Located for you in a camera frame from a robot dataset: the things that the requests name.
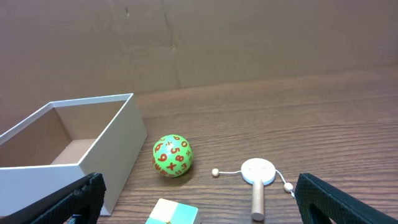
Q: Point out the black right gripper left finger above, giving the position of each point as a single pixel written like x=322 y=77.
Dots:
x=78 y=202

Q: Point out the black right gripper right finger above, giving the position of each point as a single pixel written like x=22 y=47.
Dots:
x=319 y=202

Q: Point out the white cardboard box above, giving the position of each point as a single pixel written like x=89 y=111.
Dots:
x=66 y=140

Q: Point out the white wooden rattle drum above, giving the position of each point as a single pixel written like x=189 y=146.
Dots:
x=259 y=173

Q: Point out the colourful puzzle cube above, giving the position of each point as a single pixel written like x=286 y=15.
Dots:
x=170 y=212

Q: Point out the green number ball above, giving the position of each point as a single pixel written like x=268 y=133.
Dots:
x=172 y=156

